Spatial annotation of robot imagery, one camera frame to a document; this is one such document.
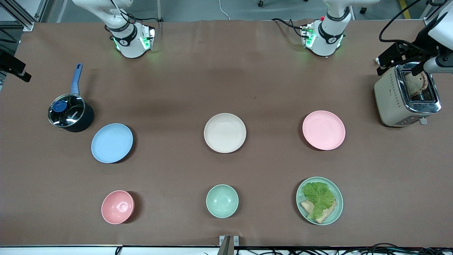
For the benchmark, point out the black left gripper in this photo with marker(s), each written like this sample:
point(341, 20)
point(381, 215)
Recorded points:
point(419, 45)

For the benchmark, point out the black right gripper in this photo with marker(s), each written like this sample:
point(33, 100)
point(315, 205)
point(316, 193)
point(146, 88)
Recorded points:
point(10, 63)

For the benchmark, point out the pink plate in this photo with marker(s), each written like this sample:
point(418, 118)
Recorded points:
point(323, 130)

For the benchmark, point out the blue plate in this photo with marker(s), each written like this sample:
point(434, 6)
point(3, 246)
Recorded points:
point(112, 143)

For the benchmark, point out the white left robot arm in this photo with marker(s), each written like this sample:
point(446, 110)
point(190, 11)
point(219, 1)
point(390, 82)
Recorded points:
point(327, 40)

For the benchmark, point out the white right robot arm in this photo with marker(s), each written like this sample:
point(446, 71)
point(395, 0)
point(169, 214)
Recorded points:
point(129, 44)

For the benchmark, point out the brown toast slice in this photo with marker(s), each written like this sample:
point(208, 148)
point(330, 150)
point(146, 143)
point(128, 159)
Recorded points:
point(416, 85)

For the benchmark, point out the beige chrome toaster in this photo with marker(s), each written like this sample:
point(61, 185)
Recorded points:
point(391, 102)

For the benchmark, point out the glass lid with blue knob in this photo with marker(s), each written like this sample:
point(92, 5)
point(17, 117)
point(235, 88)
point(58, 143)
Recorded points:
point(66, 110)

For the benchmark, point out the black chair castor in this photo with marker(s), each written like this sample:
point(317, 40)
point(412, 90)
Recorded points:
point(261, 3)
point(362, 10)

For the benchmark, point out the grey base connector box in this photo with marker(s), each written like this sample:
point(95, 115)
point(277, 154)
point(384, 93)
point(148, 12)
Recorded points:
point(147, 38)
point(308, 35)

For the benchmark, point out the brown table cover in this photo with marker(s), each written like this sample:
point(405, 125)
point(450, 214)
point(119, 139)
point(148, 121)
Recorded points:
point(247, 71)

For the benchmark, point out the green lettuce leaf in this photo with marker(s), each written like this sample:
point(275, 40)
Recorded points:
point(318, 196)

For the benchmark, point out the green plate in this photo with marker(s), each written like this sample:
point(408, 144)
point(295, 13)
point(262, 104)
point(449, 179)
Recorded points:
point(337, 212)

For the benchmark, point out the pink bowl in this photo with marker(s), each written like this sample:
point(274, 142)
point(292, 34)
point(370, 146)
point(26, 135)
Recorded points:
point(117, 207)

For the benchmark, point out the brown bread slice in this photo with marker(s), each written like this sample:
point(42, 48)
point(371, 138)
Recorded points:
point(327, 214)

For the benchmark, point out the beige plate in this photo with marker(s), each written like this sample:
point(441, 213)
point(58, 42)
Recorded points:
point(224, 132)

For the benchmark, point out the green bowl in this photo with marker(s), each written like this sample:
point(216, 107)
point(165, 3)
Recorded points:
point(222, 201)

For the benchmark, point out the aluminium frame profile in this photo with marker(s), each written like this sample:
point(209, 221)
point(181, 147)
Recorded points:
point(21, 17)
point(430, 14)

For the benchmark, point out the metal table edge bracket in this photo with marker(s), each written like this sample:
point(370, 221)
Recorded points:
point(228, 244)

